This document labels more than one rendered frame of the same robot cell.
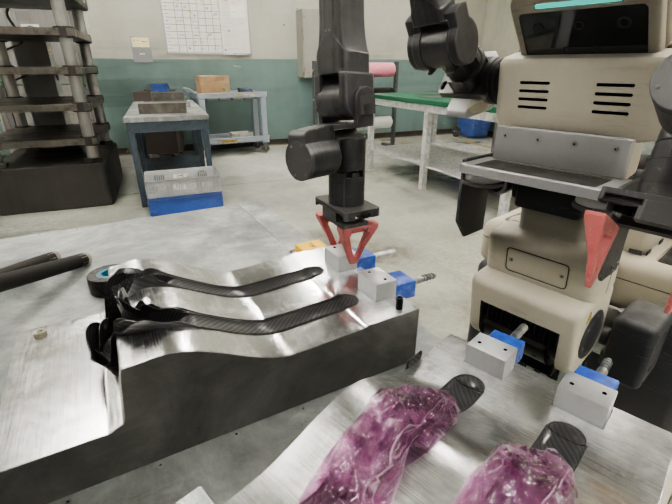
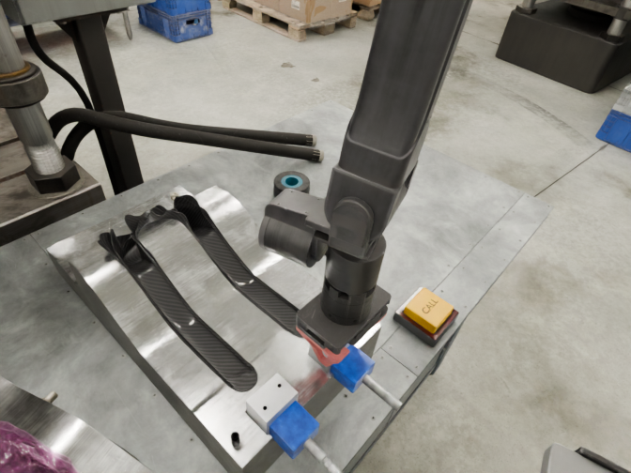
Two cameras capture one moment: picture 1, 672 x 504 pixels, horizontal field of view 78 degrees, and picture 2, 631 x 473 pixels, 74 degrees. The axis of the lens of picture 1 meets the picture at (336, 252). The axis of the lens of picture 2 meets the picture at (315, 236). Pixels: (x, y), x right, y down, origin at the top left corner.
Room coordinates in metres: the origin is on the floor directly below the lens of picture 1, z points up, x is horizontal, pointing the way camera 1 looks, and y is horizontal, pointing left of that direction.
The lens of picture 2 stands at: (0.50, -0.28, 1.39)
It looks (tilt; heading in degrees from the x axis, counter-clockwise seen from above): 44 degrees down; 67
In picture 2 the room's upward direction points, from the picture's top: 6 degrees clockwise
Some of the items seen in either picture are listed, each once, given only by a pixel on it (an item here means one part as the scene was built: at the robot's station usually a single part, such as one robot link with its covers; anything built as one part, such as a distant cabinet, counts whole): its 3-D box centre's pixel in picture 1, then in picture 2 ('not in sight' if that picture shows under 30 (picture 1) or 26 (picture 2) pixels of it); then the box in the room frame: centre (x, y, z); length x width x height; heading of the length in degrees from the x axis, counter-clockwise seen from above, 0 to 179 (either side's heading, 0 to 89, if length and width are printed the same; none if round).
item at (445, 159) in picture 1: (462, 137); not in sight; (4.55, -1.34, 0.51); 2.40 x 1.13 x 1.02; 25
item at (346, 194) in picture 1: (346, 190); (346, 295); (0.65, -0.02, 1.02); 0.10 x 0.07 x 0.07; 29
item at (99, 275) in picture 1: (111, 280); (291, 187); (0.73, 0.44, 0.82); 0.08 x 0.08 x 0.04
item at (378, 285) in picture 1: (401, 284); (300, 435); (0.57, -0.10, 0.89); 0.13 x 0.05 x 0.05; 118
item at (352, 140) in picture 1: (344, 152); (348, 255); (0.65, -0.01, 1.08); 0.07 x 0.06 x 0.07; 135
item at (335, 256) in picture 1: (364, 258); (358, 373); (0.67, -0.05, 0.89); 0.13 x 0.05 x 0.05; 119
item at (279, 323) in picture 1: (228, 294); (198, 275); (0.50, 0.15, 0.92); 0.35 x 0.16 x 0.09; 119
